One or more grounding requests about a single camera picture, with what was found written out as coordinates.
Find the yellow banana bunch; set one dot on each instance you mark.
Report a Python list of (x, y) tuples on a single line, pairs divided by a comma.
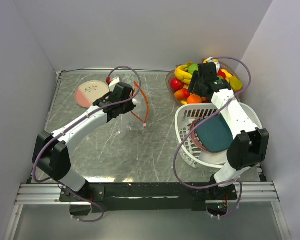
[(182, 74)]

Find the clear brown fruit bowl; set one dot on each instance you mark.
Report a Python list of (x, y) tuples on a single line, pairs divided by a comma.
[(225, 72)]

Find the pink plate in basket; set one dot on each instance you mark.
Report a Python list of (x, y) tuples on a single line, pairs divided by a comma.
[(193, 135)]

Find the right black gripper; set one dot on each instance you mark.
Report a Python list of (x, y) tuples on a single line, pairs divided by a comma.
[(194, 80)]

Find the clear orange zip top bag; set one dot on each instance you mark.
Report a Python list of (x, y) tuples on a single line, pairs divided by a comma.
[(136, 120)]

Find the teal plate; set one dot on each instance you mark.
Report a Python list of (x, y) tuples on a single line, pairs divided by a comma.
[(215, 134)]

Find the orange fruit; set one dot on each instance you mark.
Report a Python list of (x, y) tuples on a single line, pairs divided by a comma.
[(194, 99)]

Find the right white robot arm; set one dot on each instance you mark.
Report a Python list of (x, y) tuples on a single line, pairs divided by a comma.
[(250, 143)]

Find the red apple front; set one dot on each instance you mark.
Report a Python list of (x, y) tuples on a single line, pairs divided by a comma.
[(176, 84)]

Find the white plastic dish basket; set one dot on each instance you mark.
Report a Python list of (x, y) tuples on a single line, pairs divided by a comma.
[(183, 119)]

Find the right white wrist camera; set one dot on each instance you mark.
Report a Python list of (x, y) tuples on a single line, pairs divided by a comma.
[(217, 65)]

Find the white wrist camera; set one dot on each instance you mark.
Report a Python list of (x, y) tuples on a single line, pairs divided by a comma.
[(113, 83), (217, 65)]

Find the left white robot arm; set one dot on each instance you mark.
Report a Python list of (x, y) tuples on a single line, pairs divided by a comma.
[(52, 150)]

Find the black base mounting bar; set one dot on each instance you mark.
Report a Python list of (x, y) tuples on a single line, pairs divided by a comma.
[(149, 196)]

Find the aluminium frame rail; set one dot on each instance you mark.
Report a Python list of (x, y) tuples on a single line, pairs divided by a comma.
[(49, 194)]

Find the yellow lemon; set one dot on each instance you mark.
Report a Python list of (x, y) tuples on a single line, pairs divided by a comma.
[(209, 60)]

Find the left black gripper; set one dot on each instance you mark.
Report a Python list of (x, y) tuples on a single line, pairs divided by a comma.
[(130, 106)]

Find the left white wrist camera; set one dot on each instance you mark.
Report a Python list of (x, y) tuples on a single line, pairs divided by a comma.
[(113, 83)]

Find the pink and cream plate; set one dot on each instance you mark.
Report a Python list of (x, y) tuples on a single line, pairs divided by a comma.
[(89, 92)]

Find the white plate in basket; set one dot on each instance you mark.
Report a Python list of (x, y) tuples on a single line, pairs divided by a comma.
[(213, 158)]

